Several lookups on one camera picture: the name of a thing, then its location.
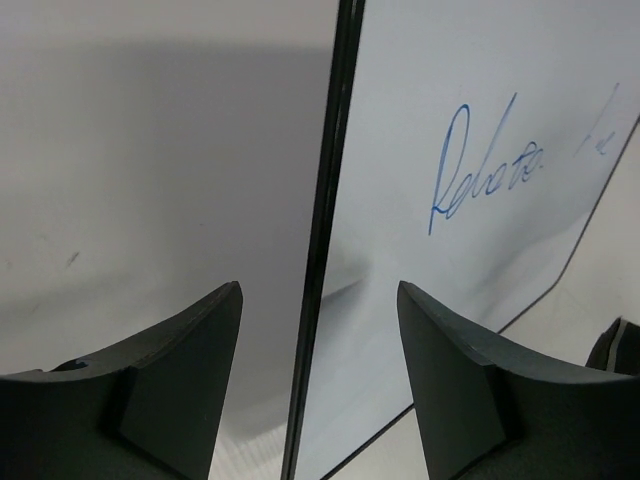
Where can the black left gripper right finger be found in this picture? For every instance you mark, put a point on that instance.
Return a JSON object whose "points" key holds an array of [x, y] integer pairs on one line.
{"points": [[489, 408]]}

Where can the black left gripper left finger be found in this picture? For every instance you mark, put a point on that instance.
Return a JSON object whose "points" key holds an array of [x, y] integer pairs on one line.
{"points": [[146, 407]]}

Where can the white whiteboard black frame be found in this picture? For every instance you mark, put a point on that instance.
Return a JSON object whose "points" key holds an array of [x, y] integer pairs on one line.
{"points": [[475, 139]]}

